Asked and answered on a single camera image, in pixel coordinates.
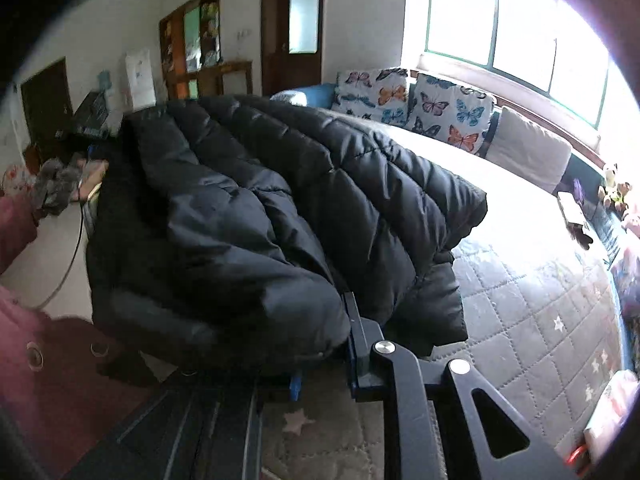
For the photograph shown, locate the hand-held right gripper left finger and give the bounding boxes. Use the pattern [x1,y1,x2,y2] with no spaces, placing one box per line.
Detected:
[70,372,303,480]

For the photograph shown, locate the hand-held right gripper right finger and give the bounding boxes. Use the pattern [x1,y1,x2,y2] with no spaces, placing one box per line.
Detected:
[342,291,581,480]

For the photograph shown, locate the black puffer jacket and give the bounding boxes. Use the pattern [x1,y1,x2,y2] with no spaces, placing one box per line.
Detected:
[85,94,488,378]

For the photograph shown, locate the grey quilted star mattress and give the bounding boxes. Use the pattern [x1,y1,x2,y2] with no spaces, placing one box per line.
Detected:
[260,105,626,480]

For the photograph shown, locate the person's maroon coat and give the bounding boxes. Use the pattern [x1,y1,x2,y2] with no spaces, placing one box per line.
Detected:
[0,192,166,480]

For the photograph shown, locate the white plastic bag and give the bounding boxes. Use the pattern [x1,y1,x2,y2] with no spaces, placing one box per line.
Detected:
[582,370,640,456]

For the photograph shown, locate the small box on bed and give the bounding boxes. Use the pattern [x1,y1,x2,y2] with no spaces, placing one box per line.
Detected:
[556,191,593,248]

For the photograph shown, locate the butterfly print pillow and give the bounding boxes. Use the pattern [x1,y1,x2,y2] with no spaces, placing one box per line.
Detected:
[332,67,411,131]
[405,74,497,156]

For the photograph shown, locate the plain white pillow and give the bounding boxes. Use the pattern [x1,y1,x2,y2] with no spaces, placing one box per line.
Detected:
[485,106,573,193]

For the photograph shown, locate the plush bear toys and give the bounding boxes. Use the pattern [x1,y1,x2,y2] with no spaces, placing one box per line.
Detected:
[597,164,633,208]

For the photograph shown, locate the brown door with glass pane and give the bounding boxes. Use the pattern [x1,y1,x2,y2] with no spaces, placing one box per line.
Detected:
[261,0,327,97]

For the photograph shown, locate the purple knitted sock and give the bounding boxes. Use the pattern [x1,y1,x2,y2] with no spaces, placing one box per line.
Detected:
[32,157,68,216]
[57,155,90,206]

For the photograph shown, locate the wooden side table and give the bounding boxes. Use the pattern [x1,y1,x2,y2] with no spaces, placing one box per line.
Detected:
[197,60,253,98]

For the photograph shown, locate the black box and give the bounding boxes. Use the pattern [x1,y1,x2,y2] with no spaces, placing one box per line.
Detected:
[72,91,123,138]

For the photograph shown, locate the white floor appliance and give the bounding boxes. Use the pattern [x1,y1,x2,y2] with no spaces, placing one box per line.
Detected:
[125,49,156,108]

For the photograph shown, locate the floral cloth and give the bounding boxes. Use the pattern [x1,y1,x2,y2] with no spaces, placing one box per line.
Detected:
[0,165,31,196]

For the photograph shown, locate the wooden display cabinet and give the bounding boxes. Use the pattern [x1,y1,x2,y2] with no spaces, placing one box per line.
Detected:
[159,0,222,101]

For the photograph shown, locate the green framed window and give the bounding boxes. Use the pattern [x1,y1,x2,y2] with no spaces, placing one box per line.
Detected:
[425,0,616,128]

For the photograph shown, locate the dark wooden door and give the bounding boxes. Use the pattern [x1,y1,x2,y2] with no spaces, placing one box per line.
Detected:
[20,57,75,161]

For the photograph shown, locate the black cable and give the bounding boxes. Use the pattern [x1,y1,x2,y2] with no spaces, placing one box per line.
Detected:
[30,187,86,311]

